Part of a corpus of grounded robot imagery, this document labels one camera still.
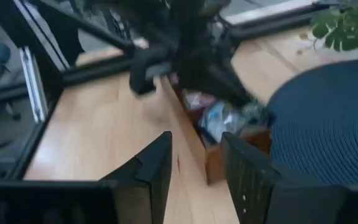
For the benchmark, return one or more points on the silver metal bracket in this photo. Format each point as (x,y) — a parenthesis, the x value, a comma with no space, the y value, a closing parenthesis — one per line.
(33,84)

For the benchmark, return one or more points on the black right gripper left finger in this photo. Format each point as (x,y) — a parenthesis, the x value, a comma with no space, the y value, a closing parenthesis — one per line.
(148,186)

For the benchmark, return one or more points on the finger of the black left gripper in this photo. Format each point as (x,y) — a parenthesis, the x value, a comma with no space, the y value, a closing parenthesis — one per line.
(210,81)

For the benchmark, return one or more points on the black aluminium table frame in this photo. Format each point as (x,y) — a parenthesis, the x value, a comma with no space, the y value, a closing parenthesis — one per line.
(95,73)

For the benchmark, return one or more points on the dark green tea packet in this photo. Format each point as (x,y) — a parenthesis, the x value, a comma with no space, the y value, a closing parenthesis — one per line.
(253,110)

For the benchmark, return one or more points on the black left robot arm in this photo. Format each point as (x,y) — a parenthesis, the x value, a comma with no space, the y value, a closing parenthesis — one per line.
(185,18)

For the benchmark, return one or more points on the wooden three-compartment tray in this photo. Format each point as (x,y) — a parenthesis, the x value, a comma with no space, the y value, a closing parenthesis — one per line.
(216,161)

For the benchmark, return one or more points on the round dark blue mat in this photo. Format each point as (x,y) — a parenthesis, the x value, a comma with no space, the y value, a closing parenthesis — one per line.
(322,124)

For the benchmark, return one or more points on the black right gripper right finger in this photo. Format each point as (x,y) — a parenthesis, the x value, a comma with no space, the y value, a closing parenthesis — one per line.
(247,186)

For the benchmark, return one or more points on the green leafy plant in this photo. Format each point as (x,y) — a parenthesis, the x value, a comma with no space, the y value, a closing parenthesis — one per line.
(343,28)

